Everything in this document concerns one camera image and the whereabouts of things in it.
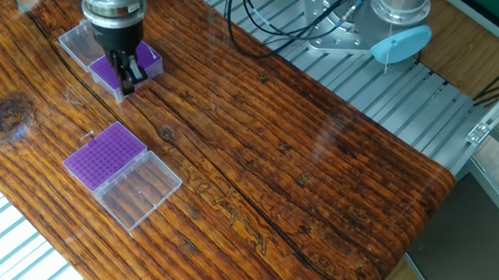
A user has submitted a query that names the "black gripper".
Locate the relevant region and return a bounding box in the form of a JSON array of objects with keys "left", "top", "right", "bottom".
[{"left": 84, "top": 17, "right": 156, "bottom": 96}]

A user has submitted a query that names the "purple pipette tip holder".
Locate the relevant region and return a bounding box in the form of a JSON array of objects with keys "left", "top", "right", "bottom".
[
  {"left": 52, "top": 17, "right": 169, "bottom": 107},
  {"left": 55, "top": 115, "right": 189, "bottom": 238}
]

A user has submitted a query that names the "glossy wood grain mat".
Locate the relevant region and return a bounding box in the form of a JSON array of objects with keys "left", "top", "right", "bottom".
[{"left": 0, "top": 0, "right": 478, "bottom": 280}]

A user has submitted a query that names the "silver robot mounting plate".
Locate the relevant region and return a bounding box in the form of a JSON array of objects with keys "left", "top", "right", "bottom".
[{"left": 293, "top": 0, "right": 407, "bottom": 62}]

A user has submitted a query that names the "light blue plastic piece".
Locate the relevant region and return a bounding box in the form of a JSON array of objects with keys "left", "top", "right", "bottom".
[{"left": 368, "top": 21, "right": 433, "bottom": 72}]

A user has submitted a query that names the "black cable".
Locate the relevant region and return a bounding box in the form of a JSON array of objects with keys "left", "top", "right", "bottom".
[
  {"left": 222, "top": 0, "right": 379, "bottom": 72},
  {"left": 238, "top": 0, "right": 370, "bottom": 49}
]

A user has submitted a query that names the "silver corner bracket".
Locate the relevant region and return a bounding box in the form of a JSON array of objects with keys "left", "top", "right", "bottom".
[{"left": 465, "top": 118, "right": 492, "bottom": 150}]

